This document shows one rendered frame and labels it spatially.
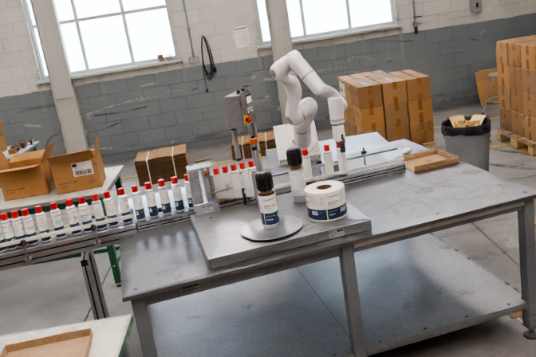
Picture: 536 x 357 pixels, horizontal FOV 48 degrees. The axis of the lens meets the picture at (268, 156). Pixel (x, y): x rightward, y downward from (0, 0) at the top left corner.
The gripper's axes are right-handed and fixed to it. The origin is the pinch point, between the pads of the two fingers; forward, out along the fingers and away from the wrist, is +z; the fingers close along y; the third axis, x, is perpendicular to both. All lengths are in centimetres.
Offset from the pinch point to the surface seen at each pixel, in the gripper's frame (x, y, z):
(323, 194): -35, 67, 3
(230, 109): -62, -2, -35
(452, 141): 158, -145, 55
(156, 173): -101, -396, 90
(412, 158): 52, -13, 20
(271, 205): -61, 64, 3
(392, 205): 5, 55, 21
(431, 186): 35, 42, 21
